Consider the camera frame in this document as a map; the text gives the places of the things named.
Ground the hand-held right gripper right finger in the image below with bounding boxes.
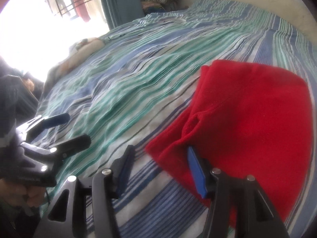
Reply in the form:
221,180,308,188
186,146,291,238

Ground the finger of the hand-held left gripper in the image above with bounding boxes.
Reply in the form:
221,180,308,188
25,113,70,140
20,133,92,179

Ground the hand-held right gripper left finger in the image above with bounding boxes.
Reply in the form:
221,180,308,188
40,144,136,238

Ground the red sweater with white rabbit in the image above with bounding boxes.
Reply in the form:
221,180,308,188
145,59,313,228

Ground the person's left hand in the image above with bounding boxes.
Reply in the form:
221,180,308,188
0,178,46,209

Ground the person's dark clothing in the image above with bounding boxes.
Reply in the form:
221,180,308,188
0,56,40,149

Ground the beige crumpled cloth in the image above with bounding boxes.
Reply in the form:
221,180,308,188
45,36,105,80

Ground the striped bed sheet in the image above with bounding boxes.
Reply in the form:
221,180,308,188
35,0,317,238

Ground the red hanging garment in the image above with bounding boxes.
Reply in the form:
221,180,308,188
73,0,91,23

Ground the blue curtain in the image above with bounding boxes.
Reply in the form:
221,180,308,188
96,0,169,30

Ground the cream padded headboard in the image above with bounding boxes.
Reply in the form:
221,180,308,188
205,0,317,63

